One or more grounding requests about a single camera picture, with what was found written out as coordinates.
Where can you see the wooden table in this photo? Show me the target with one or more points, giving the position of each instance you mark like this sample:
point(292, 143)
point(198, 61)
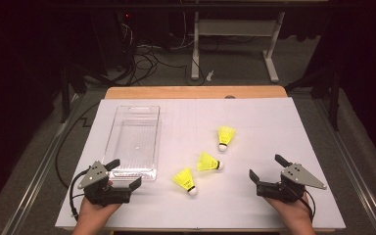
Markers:
point(192, 92)

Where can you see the small white plastic piece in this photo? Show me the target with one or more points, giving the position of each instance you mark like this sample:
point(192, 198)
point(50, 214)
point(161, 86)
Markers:
point(210, 75)

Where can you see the white foam board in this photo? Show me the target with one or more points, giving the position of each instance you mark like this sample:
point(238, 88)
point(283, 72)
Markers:
point(258, 124)

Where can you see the clear plastic box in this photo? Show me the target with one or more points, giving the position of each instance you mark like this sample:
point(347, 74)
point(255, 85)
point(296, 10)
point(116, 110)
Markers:
point(133, 137)

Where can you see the white metal desk frame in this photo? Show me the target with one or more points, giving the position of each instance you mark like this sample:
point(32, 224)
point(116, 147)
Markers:
point(235, 27)

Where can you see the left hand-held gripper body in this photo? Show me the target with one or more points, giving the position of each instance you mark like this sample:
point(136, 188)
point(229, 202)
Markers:
point(94, 176)

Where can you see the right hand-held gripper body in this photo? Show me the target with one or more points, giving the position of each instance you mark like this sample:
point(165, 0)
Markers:
point(293, 174)

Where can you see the black metal stand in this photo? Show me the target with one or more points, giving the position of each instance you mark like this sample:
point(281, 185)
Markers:
point(66, 98)
point(334, 107)

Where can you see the yellow shuttlecock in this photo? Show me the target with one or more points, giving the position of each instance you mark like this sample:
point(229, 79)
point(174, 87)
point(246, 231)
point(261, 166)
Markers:
point(225, 135)
point(207, 162)
point(183, 179)

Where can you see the person's left hand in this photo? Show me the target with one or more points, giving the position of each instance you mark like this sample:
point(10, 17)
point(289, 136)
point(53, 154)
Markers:
point(93, 213)

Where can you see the grey metal rail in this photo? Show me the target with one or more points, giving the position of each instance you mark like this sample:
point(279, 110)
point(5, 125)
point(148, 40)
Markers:
point(36, 182)
point(348, 163)

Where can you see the black computer tower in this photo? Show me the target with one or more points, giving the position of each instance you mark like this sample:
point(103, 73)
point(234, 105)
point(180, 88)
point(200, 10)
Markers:
point(114, 39)

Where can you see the person's right hand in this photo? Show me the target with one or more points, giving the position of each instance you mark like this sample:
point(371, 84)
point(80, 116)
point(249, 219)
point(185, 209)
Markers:
point(293, 213)

